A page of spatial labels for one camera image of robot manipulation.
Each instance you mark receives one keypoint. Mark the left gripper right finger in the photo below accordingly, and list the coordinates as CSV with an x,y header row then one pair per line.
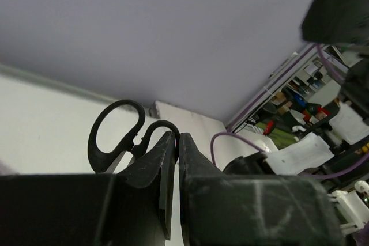
x,y
217,208

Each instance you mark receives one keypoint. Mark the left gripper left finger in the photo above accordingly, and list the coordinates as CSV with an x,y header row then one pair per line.
x,y
129,208

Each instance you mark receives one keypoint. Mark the black handled scissors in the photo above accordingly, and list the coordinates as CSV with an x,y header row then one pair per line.
x,y
100,161

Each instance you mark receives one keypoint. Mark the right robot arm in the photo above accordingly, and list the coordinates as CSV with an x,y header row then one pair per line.
x,y
320,99

